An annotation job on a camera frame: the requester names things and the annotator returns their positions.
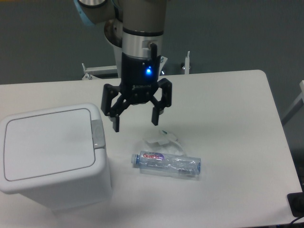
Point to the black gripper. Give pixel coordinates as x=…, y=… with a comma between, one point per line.
x=138, y=85

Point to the grey trash can push button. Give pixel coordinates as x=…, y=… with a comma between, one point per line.
x=98, y=134

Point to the white plastic trash can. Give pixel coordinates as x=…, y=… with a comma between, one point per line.
x=67, y=189

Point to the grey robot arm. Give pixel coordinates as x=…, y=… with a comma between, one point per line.
x=135, y=29

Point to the crumpled clear plastic wrapper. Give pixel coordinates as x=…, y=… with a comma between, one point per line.
x=161, y=141

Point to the clear plastic water bottle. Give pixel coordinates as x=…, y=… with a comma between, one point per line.
x=169, y=165

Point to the black device at table edge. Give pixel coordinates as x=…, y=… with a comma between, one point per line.
x=296, y=203

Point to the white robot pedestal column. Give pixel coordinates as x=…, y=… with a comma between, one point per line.
x=113, y=31

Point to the white pedestal base frame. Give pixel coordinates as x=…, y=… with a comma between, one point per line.
x=102, y=72

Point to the white frame at right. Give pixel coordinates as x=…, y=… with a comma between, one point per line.
x=295, y=106

